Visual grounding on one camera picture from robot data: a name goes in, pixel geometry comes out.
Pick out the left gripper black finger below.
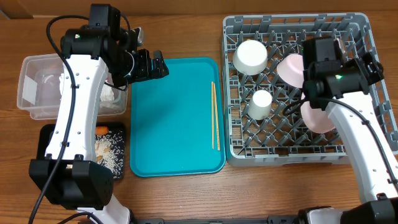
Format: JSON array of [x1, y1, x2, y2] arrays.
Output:
[[151, 50, 169, 79], [136, 49, 153, 82]]

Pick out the pink food bowl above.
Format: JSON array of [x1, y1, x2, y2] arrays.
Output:
[[277, 54, 304, 88]]

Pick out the cream shallow bowl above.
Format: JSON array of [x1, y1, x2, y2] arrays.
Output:
[[233, 40, 267, 75]]

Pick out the pink round plate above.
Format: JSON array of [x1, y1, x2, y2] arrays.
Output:
[[300, 101, 335, 134]]

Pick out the orange carrot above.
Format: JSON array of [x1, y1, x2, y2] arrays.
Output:
[[95, 126, 109, 136]]

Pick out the cream plastic cup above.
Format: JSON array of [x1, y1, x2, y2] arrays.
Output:
[[248, 90, 272, 120]]

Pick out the white napkin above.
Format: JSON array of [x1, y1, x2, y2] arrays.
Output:
[[59, 73, 65, 95]]

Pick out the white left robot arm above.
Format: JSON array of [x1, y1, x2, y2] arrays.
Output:
[[29, 4, 169, 223]]

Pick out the grey dishwasher rack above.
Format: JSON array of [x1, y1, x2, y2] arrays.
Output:
[[221, 12, 398, 167]]

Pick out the black waste tray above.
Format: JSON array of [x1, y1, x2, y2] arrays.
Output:
[[36, 122, 126, 180]]

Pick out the clear plastic waste bin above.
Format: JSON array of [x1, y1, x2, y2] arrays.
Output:
[[17, 54, 127, 120]]

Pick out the teal plastic tray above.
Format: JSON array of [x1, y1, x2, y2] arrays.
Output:
[[130, 57, 226, 177]]

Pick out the rice and peanut leftovers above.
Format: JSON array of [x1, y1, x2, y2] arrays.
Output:
[[95, 131, 126, 180]]

